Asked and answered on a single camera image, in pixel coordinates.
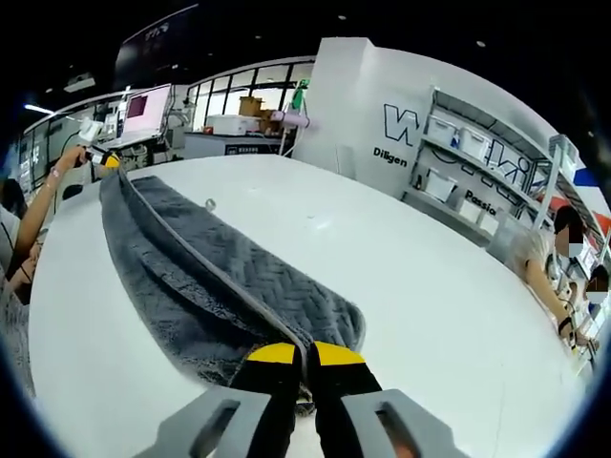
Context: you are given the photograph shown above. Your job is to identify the person's left hand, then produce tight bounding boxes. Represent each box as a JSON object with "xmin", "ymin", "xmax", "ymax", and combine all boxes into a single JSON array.
[{"xmin": 50, "ymin": 145, "xmax": 90, "ymax": 176}]

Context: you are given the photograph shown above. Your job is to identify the pink-screen computer monitor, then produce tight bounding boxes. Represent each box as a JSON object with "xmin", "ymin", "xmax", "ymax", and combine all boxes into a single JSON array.
[{"xmin": 121, "ymin": 84, "xmax": 173, "ymax": 144}]

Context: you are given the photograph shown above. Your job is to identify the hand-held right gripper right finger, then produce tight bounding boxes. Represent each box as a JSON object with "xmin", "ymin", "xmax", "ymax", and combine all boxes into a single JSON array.
[{"xmin": 307, "ymin": 340, "xmax": 468, "ymax": 458}]

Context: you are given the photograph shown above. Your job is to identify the green hanging item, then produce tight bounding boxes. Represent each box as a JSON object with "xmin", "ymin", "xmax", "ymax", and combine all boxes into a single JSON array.
[{"xmin": 291, "ymin": 79, "xmax": 310, "ymax": 115}]

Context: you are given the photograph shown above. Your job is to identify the grey towel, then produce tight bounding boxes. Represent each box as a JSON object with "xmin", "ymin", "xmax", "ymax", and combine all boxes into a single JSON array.
[{"xmin": 97, "ymin": 164, "xmax": 368, "ymax": 419}]

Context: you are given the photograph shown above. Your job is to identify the large black overhead display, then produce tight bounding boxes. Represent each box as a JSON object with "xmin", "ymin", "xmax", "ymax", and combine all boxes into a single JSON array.
[{"xmin": 114, "ymin": 3, "xmax": 201, "ymax": 90}]

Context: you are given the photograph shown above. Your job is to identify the grey metal shelving rack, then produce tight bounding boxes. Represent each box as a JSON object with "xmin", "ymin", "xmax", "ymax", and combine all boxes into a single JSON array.
[
  {"xmin": 548, "ymin": 135, "xmax": 611, "ymax": 249},
  {"xmin": 403, "ymin": 85, "xmax": 559, "ymax": 230}
]

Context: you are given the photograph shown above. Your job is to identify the operator person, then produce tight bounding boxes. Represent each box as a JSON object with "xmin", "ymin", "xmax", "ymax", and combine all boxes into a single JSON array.
[{"xmin": 0, "ymin": 209, "xmax": 37, "ymax": 397}]

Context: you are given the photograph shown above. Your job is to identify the purple rolled mat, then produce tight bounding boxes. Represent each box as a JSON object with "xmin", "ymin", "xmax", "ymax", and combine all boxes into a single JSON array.
[{"xmin": 269, "ymin": 110, "xmax": 320, "ymax": 130}]

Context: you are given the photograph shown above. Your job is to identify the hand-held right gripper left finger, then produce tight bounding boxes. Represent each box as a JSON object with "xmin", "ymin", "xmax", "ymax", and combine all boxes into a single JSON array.
[{"xmin": 159, "ymin": 342, "xmax": 306, "ymax": 458}]

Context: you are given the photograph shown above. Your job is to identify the grey counter cabinet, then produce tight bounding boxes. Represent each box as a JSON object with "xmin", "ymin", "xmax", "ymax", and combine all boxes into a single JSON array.
[{"xmin": 183, "ymin": 131, "xmax": 287, "ymax": 158}]

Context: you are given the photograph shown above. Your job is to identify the white storage shelf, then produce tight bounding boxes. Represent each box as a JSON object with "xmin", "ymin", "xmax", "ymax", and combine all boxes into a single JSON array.
[{"xmin": 424, "ymin": 114, "xmax": 581, "ymax": 230}]

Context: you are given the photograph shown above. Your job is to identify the white plastic crate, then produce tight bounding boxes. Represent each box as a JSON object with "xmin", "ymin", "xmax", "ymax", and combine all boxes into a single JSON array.
[{"xmin": 205, "ymin": 114, "xmax": 262, "ymax": 135}]

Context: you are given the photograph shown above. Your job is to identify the grey ceiling unit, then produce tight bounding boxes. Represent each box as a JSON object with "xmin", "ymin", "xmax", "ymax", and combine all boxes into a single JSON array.
[{"xmin": 64, "ymin": 72, "xmax": 96, "ymax": 93}]

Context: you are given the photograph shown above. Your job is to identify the cardboard box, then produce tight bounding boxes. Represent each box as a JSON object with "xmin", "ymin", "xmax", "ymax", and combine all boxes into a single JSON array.
[{"xmin": 238, "ymin": 96, "xmax": 266, "ymax": 118}]

